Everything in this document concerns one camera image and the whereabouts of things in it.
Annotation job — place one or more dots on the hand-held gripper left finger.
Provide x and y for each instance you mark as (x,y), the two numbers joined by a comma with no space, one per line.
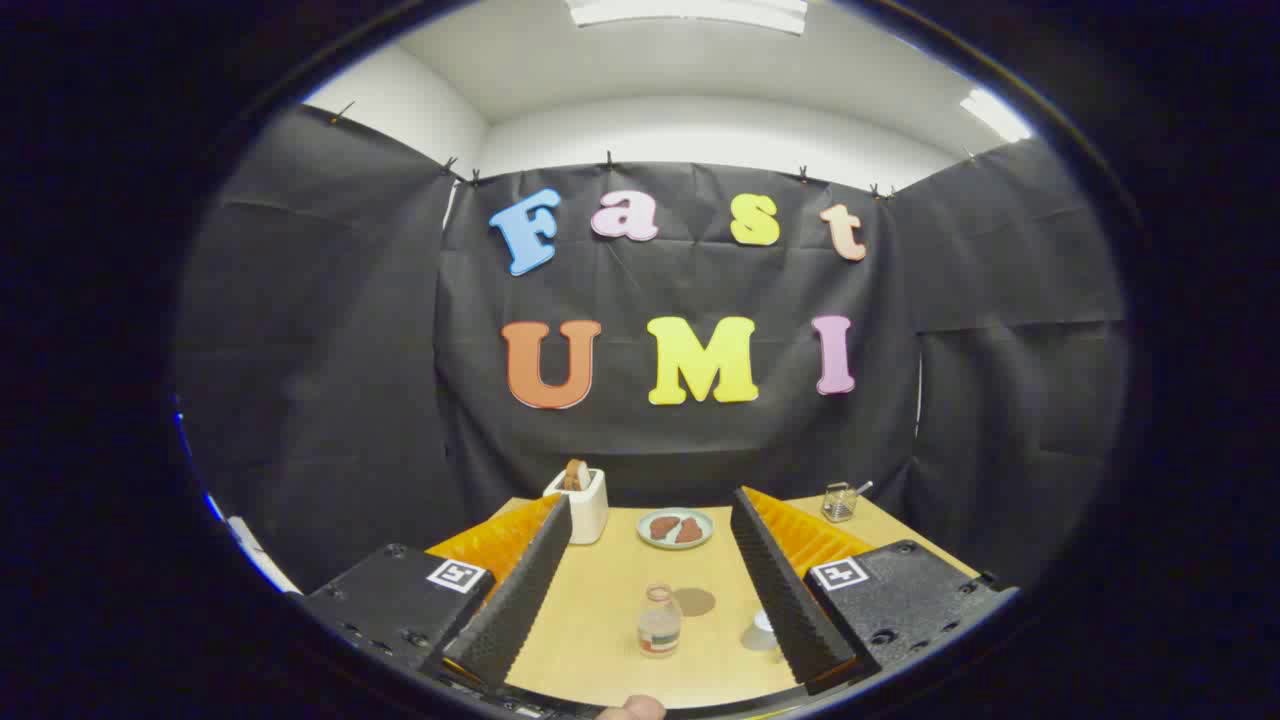
(520,600)

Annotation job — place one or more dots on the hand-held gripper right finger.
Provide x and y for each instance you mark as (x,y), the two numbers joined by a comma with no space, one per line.
(785,600)

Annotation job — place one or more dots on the pale blue cup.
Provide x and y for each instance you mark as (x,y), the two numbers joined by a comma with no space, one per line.
(760,635)

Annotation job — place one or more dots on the round brown coaster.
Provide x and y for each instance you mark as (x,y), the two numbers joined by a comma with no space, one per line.
(697,602)

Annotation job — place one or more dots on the clear juice bottle red label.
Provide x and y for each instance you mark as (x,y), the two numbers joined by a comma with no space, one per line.
(659,625)

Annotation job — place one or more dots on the wooden table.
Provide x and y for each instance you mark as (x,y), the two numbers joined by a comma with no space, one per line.
(600,620)

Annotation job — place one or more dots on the white toaster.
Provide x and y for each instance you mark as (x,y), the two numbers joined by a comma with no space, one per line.
(588,515)

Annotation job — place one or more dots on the brown meat piece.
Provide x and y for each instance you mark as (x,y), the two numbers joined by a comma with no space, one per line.
(690,533)
(663,527)

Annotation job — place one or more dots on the bread slice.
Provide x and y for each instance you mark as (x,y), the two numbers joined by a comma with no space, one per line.
(576,474)

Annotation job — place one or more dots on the pale green plate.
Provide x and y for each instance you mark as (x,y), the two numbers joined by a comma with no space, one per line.
(648,538)

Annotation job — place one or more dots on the black backdrop cloth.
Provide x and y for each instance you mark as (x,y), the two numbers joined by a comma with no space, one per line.
(330,350)

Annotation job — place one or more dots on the small ceiling light panel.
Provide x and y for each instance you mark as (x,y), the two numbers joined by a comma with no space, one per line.
(995,115)

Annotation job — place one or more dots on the wide ceiling light panel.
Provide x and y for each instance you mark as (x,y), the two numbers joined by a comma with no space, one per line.
(690,12)

